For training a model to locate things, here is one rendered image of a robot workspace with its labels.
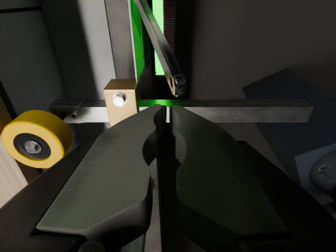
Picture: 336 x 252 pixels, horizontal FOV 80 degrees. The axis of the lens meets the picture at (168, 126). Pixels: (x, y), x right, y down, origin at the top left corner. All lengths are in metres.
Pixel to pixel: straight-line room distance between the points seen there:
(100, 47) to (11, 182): 0.33
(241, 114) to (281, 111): 0.06
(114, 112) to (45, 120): 0.10
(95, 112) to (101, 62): 0.21
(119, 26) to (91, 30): 0.12
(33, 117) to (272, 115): 0.35
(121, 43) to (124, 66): 0.04
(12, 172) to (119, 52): 0.27
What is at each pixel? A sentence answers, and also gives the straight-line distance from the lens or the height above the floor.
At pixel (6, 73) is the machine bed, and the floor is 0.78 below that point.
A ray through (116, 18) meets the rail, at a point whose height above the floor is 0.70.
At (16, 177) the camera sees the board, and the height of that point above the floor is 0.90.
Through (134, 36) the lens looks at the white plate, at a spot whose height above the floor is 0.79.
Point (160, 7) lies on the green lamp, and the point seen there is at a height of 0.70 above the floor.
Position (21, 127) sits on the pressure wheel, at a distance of 0.31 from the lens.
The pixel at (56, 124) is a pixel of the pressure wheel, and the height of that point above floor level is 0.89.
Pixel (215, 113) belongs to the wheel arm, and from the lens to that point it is 0.34.
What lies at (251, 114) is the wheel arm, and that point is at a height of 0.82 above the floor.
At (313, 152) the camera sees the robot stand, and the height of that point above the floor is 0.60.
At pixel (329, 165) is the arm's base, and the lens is 0.82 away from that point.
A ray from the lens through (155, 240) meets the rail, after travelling 0.89.
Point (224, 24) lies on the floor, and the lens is 1.15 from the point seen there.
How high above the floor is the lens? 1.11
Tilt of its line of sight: 57 degrees down
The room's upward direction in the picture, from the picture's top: 178 degrees counter-clockwise
